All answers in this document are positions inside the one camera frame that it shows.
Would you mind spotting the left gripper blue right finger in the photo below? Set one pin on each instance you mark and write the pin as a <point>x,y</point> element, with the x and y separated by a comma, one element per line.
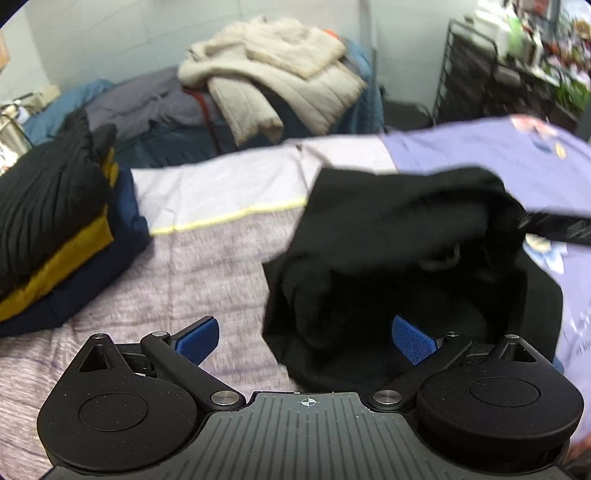
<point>428,357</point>

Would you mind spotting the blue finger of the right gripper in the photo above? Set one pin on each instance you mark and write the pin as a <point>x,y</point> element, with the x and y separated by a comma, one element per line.
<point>559,227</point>

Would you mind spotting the black jacket with white lettering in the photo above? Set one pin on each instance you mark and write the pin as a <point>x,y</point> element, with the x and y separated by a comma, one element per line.
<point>443,252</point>

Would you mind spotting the black metal shelf rack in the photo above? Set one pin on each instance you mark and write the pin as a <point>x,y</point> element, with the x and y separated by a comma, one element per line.
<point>509,57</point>

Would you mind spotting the grey blue bedding pile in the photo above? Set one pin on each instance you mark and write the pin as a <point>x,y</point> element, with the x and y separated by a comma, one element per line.
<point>160,125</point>

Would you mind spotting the black ribbed folded garment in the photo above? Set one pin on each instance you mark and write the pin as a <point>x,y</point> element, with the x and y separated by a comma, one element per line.
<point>51,193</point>

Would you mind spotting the navy blue folded garment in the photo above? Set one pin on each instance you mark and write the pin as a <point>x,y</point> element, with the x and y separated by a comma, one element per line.
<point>131,237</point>

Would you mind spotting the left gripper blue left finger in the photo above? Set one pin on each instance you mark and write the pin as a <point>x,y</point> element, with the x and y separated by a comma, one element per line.
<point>177,359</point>

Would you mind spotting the mustard yellow folded garment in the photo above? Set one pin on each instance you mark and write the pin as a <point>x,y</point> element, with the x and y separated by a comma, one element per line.
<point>78,249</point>

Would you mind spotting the cream quilted jacket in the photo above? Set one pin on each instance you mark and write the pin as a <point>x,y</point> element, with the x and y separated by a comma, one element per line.
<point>300,64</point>

